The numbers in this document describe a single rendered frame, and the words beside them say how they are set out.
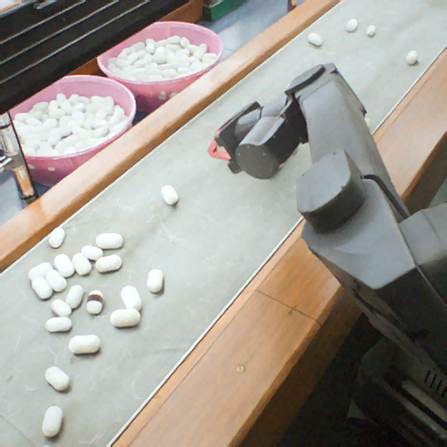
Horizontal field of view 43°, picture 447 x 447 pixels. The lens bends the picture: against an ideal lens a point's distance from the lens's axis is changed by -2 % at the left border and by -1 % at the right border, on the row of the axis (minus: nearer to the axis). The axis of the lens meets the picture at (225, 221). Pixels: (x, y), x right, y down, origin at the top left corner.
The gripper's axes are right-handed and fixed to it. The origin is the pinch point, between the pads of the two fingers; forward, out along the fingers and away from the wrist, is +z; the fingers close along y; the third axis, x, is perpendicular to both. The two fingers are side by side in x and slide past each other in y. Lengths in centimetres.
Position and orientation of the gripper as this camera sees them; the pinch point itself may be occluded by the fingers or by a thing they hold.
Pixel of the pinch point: (213, 151)
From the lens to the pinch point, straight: 90.0
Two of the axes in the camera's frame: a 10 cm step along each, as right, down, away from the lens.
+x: 5.6, 7.9, 2.6
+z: -6.1, 1.8, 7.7
